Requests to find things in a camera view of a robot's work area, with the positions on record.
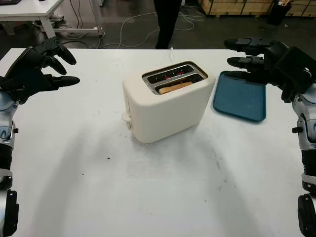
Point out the cream two-slot toaster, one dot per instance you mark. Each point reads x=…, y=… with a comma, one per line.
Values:
x=165, y=118

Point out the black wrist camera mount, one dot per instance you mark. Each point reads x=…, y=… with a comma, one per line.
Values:
x=21, y=99
x=287, y=96

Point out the white sneaker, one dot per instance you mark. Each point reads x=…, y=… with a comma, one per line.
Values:
x=57, y=17

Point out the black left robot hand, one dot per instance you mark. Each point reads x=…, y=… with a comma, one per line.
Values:
x=27, y=76

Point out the person in dark clothes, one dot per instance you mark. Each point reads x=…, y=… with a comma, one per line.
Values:
x=166, y=24

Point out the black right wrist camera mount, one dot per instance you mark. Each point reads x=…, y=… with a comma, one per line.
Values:
x=287, y=96

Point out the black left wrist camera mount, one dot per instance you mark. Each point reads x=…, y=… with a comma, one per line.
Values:
x=21, y=99

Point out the wooden crate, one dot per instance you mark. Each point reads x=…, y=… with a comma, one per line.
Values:
x=234, y=7

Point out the golden toast slice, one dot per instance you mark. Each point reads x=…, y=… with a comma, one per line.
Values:
x=175, y=87

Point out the blue plastic tray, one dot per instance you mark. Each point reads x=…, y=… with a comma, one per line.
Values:
x=242, y=103

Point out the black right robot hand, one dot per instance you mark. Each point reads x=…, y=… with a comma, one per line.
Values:
x=293, y=69

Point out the black trash bin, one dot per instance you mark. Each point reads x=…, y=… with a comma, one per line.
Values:
x=279, y=13

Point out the white office desk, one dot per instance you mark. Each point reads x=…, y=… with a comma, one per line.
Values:
x=29, y=10

